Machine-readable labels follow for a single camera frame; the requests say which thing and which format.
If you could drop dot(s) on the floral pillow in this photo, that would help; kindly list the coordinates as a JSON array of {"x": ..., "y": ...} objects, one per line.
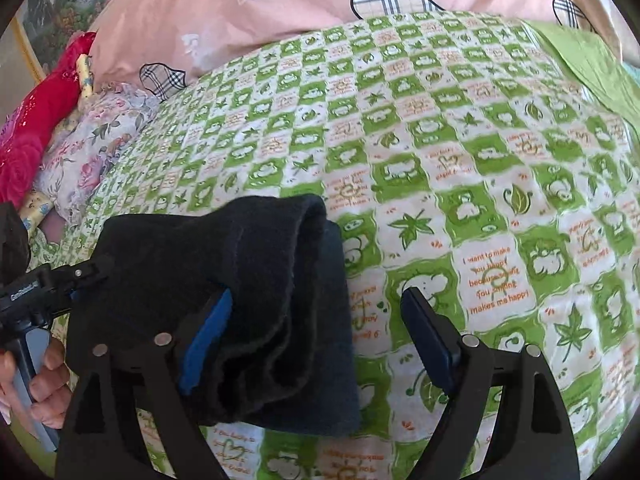
[{"x": 100, "y": 150}]

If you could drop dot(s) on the green checkered bed sheet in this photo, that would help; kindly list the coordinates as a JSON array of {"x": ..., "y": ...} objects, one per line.
[{"x": 450, "y": 210}]

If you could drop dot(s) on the red cloth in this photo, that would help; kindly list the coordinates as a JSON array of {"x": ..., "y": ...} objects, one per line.
[{"x": 30, "y": 135}]

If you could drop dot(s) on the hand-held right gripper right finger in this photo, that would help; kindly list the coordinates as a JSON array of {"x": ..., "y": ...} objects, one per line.
[{"x": 427, "y": 340}]

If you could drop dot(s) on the person's left hand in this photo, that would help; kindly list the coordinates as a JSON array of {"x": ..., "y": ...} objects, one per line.
[{"x": 50, "y": 390}]

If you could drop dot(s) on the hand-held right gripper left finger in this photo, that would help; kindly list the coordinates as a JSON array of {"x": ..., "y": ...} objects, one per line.
[{"x": 210, "y": 340}]

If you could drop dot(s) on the landscape wall painting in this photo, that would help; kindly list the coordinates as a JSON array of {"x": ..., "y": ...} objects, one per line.
[{"x": 65, "y": 5}]

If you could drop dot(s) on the black pants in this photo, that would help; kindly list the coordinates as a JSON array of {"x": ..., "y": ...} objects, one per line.
[{"x": 280, "y": 310}]

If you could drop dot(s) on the plain green sheet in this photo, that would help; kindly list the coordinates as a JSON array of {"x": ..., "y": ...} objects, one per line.
[{"x": 585, "y": 60}]

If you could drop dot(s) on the pink quilt with plaid hearts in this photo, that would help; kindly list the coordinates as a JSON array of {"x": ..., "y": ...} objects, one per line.
[{"x": 300, "y": 0}]

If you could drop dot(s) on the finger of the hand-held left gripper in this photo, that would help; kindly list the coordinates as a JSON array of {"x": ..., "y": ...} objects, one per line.
[{"x": 75, "y": 277}]

